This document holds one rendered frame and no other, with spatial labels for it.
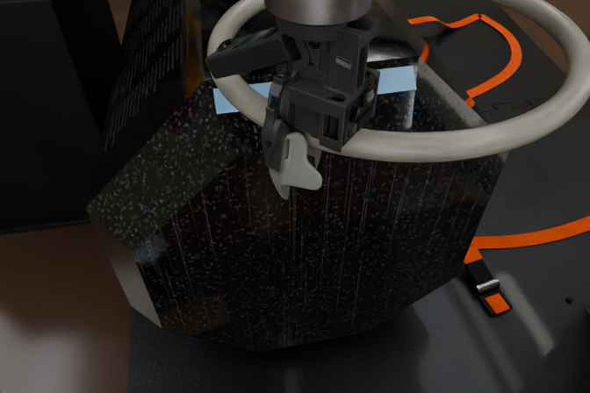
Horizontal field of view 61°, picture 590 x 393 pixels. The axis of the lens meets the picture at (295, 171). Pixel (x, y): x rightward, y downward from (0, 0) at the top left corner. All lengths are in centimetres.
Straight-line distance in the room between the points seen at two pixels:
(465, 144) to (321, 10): 20
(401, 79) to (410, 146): 33
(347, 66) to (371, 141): 9
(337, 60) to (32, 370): 125
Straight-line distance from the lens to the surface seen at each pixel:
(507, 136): 53
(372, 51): 82
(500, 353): 146
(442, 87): 87
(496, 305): 151
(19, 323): 160
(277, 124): 47
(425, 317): 145
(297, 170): 50
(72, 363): 148
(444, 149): 50
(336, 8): 40
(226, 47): 51
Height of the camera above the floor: 126
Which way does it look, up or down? 46 degrees down
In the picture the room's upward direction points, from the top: straight up
